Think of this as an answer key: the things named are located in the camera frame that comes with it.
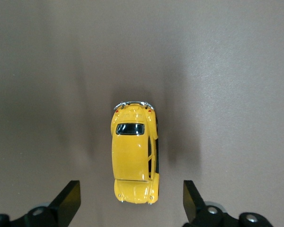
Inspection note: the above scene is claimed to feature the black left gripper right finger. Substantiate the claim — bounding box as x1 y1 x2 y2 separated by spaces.
183 180 237 227

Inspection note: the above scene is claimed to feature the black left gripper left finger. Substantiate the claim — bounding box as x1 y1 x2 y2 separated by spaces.
23 180 81 227

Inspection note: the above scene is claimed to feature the yellow beetle toy car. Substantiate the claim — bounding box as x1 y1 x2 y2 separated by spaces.
113 101 160 205

